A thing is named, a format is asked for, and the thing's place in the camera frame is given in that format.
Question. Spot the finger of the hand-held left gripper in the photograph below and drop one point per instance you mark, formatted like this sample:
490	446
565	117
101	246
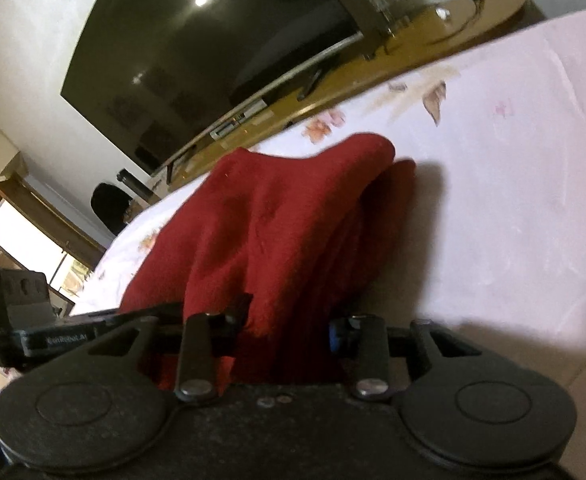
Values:
138	312

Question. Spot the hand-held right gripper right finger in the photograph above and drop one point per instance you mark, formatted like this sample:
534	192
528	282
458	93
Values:
334	335

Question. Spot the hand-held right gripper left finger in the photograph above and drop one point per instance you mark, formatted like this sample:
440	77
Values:
198	355

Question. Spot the red knit garment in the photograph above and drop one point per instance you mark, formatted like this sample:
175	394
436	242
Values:
273	220

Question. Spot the bright window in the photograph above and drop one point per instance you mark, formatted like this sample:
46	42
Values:
18	245

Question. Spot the black chair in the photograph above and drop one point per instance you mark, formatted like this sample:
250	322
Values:
109	206

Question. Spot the dark thermos bottle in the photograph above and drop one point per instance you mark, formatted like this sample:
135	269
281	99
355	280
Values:
129	181

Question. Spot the silver set-top box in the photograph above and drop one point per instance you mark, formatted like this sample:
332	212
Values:
238	120

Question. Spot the white floral bed sheet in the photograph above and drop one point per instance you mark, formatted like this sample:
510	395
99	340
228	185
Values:
498	170

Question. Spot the black remote control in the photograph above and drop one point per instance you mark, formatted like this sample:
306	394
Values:
311	83

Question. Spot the black flat screen television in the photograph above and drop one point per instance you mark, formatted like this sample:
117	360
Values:
198	45

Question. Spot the wooden television stand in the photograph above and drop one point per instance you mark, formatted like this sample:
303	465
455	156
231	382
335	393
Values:
413	35

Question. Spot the small white object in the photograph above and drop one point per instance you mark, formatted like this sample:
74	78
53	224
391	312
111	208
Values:
442	13

